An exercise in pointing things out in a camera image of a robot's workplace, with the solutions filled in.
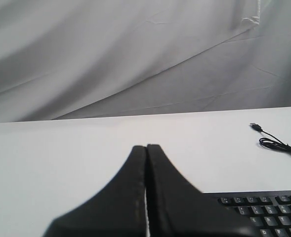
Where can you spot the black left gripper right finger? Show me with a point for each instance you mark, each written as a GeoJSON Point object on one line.
{"type": "Point", "coordinates": [177, 209]}

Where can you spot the black acer keyboard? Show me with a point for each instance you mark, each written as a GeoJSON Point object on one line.
{"type": "Point", "coordinates": [269, 211]}

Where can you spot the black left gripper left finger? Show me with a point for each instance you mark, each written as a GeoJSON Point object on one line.
{"type": "Point", "coordinates": [118, 210]}

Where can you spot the grey backdrop cloth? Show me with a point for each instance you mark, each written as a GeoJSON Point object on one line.
{"type": "Point", "coordinates": [71, 59]}

